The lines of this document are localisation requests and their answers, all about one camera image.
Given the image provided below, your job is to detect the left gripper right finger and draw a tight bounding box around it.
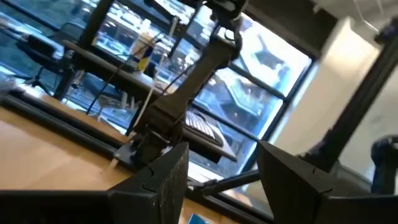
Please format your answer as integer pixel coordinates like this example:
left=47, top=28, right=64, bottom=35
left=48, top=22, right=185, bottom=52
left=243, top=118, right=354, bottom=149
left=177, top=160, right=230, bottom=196
left=257, top=140, right=398, bottom=224

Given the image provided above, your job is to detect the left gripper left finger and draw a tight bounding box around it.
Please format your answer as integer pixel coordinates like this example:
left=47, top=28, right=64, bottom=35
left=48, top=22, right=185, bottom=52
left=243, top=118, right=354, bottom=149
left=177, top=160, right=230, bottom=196
left=0, top=141, right=190, bottom=224

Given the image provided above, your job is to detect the blue plastic disc case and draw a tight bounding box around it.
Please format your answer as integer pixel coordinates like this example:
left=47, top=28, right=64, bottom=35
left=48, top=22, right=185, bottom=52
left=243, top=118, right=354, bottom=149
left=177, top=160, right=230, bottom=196
left=186, top=213, right=213, bottom=224

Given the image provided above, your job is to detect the black keyboard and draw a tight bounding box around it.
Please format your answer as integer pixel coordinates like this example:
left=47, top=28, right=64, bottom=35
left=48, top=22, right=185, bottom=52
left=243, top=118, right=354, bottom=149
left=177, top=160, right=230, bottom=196
left=185, top=110, right=225, bottom=147

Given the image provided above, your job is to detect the dark blue chair back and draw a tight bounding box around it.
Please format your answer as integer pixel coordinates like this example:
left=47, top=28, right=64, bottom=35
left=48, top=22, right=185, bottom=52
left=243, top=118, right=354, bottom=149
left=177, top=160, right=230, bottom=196
left=371, top=134, right=398, bottom=195

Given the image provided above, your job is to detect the yellow blue bottle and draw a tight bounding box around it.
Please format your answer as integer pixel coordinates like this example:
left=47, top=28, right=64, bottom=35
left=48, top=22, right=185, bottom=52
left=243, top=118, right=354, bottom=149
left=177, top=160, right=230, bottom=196
left=130, top=30, right=156, bottom=73

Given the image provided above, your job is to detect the black office chair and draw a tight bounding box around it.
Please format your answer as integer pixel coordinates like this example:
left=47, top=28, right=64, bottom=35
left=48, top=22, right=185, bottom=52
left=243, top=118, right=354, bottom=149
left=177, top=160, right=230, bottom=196
left=15, top=33, right=68, bottom=96

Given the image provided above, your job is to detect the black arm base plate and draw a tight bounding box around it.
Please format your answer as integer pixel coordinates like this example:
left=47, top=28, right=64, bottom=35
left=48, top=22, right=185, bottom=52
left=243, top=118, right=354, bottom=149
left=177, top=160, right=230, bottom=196
left=113, top=141, right=175, bottom=171

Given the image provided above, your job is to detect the black camera rig post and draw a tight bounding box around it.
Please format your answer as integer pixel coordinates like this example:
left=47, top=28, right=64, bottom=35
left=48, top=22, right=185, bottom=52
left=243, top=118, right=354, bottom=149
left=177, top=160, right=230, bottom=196
left=298, top=18, right=398, bottom=175

